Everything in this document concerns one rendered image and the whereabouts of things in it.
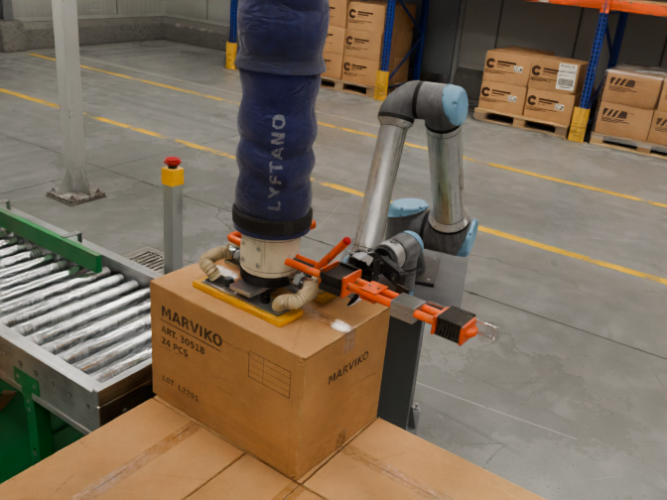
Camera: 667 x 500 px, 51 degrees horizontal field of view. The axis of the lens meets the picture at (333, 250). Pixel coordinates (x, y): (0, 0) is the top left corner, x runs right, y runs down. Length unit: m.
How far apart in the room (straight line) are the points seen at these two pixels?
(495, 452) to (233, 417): 1.40
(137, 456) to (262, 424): 0.37
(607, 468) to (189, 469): 1.85
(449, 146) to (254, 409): 1.01
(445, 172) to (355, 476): 1.00
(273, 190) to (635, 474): 2.06
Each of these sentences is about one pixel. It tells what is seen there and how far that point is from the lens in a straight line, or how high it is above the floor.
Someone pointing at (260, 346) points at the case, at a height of 0.91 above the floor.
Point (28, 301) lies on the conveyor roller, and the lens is 2.97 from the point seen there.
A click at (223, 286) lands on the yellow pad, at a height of 0.97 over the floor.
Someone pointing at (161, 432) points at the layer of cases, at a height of 0.54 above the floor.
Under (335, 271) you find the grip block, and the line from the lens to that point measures 1.90.
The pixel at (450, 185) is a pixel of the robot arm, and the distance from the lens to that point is 2.39.
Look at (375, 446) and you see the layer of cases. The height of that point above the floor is 0.54.
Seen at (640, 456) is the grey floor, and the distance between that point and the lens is 3.40.
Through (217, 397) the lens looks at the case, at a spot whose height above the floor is 0.67.
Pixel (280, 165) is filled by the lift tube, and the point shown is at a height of 1.36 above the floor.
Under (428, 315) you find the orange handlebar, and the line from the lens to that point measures 1.75.
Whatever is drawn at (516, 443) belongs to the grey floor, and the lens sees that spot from 3.23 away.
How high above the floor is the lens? 1.90
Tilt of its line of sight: 23 degrees down
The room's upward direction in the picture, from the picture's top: 5 degrees clockwise
